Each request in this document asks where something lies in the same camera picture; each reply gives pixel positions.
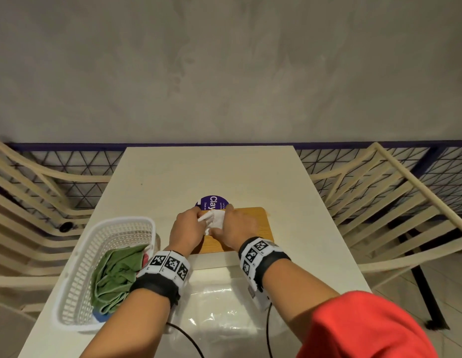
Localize person's right hand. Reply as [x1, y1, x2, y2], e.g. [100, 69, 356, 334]
[210, 204, 260, 254]

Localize person's left hand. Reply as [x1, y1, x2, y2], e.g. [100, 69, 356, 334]
[167, 207, 208, 258]

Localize person's right forearm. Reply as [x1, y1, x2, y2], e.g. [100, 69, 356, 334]
[261, 259, 342, 343]

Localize person's left forearm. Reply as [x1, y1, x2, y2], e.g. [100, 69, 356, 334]
[80, 288, 173, 358]

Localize round purple sticker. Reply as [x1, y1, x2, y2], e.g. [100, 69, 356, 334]
[195, 195, 230, 211]

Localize wooden cutting board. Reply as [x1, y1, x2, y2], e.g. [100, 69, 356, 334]
[192, 207, 275, 255]

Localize right wristband with marker tags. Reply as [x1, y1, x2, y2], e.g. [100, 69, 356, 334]
[238, 236, 292, 312]

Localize wristband with marker tags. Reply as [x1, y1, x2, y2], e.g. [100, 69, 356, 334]
[130, 250, 192, 307]
[238, 236, 292, 312]

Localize left wristband with marker tags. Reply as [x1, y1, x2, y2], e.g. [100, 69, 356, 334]
[130, 250, 192, 307]

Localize clear plastic bag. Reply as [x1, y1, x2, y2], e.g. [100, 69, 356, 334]
[171, 276, 292, 358]

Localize green cloth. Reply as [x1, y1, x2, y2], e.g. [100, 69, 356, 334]
[90, 244, 150, 316]

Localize white plastic laundry basket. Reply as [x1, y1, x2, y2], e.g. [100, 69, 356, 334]
[52, 217, 161, 332]

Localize red shirt sleeve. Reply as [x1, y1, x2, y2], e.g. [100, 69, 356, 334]
[296, 291, 439, 358]

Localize cream slatted chair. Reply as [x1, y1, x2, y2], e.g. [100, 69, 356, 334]
[0, 138, 113, 314]
[309, 142, 462, 291]

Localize dark metal support leg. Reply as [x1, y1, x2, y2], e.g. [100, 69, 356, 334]
[399, 235, 450, 331]

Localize black cable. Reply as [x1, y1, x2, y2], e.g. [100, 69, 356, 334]
[266, 302, 275, 358]
[166, 322, 205, 358]

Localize purple wire mesh railing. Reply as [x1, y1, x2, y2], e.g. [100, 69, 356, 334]
[7, 141, 462, 221]

